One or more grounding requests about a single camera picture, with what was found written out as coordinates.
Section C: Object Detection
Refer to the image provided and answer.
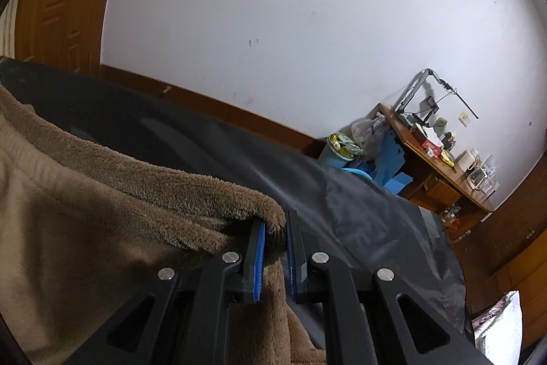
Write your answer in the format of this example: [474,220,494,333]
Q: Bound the black metal desk stand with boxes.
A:
[394,68,478,120]

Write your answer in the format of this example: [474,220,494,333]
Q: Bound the red box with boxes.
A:
[421,138,443,157]

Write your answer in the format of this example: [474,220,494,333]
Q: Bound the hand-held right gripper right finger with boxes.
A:
[285,210,492,365]

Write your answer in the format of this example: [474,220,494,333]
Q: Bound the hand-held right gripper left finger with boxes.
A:
[72,217,269,365]

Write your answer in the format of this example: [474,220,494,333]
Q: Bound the clear plastic container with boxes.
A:
[468,164,499,193]

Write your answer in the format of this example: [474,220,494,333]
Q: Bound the yellow-green snack bag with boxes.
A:
[327,133,365,160]

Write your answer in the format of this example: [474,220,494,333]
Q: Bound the brown fleece garment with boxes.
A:
[0,83,330,365]

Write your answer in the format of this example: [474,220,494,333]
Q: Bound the blue cardboard box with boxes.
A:
[363,130,413,195]

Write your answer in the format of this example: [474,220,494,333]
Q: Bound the clear plastic bag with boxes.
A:
[350,113,391,160]

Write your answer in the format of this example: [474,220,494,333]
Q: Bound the teal bin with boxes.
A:
[320,143,364,171]

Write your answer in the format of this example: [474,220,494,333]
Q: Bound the wooden desk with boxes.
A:
[378,102,494,239]

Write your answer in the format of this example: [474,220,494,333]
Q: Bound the white mug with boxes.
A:
[455,150,479,173]

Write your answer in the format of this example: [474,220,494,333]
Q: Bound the black bed cover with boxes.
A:
[0,56,475,349]

